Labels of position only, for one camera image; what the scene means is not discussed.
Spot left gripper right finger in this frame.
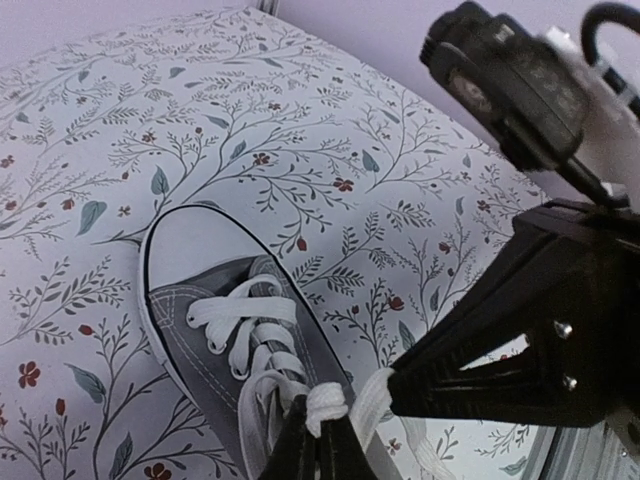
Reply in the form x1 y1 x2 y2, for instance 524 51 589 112
319 416 377 480

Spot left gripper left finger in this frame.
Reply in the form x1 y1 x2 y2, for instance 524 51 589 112
258 395 317 480

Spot front aluminium rail frame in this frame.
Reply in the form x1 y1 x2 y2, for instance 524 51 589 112
521 423 639 480

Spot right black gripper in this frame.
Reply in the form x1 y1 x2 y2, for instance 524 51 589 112
387 199 640 431

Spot grey canvas sneaker white laces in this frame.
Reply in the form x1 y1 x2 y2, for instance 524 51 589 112
137 203 456 480

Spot floral patterned table mat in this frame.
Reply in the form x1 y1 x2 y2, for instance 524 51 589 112
1 8 545 479

